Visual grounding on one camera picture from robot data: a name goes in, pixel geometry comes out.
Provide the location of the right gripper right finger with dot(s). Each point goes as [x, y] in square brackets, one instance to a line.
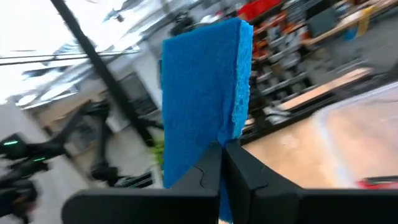
[280, 205]

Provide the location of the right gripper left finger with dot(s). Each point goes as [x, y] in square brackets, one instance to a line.
[186, 205]

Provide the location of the blue kitchen sponge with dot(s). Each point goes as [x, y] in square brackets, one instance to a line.
[199, 93]

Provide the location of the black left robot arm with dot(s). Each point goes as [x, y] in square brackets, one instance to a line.
[18, 152]

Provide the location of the deep clear plastic tub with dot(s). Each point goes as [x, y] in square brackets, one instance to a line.
[357, 130]

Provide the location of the storage shelf rack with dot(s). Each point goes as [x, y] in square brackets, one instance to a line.
[280, 37]

